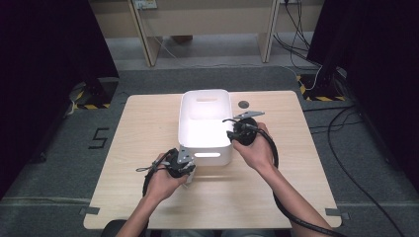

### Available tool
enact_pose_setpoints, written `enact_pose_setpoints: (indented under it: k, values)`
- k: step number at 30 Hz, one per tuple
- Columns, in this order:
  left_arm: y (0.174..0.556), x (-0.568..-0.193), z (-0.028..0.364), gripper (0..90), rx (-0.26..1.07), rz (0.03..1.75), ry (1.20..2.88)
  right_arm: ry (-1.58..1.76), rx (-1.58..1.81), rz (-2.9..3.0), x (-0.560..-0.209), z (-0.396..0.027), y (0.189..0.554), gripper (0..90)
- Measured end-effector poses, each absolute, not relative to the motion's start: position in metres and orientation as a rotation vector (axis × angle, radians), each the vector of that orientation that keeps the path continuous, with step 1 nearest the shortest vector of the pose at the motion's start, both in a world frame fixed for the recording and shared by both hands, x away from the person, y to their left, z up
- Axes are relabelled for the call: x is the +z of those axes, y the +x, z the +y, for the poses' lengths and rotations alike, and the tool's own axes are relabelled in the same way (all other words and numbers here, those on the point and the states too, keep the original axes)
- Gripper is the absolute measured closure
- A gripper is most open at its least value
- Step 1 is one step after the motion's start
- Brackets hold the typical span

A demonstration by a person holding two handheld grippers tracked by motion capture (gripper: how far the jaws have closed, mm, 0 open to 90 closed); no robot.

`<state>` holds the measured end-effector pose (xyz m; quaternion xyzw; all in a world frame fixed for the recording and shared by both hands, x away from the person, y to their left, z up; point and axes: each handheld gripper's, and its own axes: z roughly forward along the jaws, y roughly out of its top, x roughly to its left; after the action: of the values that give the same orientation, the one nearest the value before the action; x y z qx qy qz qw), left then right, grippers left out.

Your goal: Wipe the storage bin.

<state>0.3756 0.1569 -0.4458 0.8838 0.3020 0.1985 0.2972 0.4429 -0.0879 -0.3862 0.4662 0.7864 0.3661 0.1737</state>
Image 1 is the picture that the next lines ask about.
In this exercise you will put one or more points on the person's right hand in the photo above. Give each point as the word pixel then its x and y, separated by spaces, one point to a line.
pixel 257 156

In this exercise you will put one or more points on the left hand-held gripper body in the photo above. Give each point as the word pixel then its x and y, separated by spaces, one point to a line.
pixel 179 163

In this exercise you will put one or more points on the grey tape piece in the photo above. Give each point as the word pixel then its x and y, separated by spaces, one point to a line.
pixel 89 210
pixel 336 213

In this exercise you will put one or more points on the black chair seat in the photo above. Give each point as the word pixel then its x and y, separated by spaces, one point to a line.
pixel 110 230

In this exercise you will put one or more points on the beige wooden desk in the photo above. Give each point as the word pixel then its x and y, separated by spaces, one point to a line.
pixel 204 19

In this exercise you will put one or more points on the black curtain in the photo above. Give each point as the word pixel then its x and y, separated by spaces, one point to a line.
pixel 39 82
pixel 378 65

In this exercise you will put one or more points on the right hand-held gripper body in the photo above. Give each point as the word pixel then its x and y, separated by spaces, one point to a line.
pixel 247 133

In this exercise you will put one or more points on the white plastic storage bin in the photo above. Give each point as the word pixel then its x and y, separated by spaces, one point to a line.
pixel 204 131

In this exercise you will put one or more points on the hazard striped stand base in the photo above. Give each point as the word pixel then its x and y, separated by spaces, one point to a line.
pixel 321 94
pixel 99 95

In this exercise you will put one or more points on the person's left hand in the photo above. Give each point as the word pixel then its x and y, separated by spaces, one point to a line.
pixel 163 186

